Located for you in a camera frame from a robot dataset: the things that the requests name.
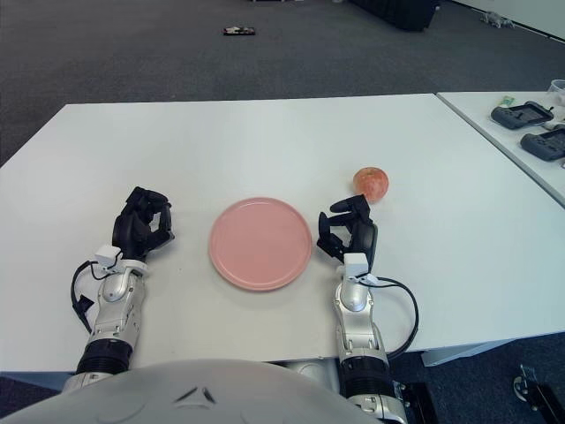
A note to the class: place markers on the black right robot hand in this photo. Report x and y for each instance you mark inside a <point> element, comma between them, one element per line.
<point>364,236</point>

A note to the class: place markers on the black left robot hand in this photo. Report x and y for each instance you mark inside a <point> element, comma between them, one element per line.
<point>132,229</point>

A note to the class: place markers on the red yellow apple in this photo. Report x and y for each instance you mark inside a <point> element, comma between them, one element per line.
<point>371,183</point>

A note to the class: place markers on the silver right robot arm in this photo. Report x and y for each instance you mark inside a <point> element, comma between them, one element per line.
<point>359,331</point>

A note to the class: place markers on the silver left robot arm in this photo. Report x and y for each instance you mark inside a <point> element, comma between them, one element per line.
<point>115,309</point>

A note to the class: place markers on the pink round plate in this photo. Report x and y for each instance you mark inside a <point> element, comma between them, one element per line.
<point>260,245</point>

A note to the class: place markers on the black robot stand plate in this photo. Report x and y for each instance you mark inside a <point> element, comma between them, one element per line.
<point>419,404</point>

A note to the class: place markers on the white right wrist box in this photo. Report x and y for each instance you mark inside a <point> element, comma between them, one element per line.
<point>355,265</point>

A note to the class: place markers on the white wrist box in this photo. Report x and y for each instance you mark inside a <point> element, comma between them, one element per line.
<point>355,265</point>
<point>107,256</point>

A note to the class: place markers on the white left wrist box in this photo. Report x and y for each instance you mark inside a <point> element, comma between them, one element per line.
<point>107,256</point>

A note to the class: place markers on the grey robot torso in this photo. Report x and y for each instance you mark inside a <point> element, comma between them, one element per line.
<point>176,397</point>

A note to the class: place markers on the small green packet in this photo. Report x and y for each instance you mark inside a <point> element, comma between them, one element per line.
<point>506,101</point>

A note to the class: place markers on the dark grey handheld controller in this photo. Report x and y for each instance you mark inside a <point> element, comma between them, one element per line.
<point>521,115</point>
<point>545,146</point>

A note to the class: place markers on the black cabinet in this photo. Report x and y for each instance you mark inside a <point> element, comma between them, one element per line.
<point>397,13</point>

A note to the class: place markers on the small black floor object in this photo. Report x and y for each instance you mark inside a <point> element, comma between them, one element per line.
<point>239,31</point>

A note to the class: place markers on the clear plastic cup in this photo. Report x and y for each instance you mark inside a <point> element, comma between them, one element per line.
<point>559,90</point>

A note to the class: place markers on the grey toy on floor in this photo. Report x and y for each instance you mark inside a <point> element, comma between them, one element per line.
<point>494,18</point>

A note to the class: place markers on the black caster frame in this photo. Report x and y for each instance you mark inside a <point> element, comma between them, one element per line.
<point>543,393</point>

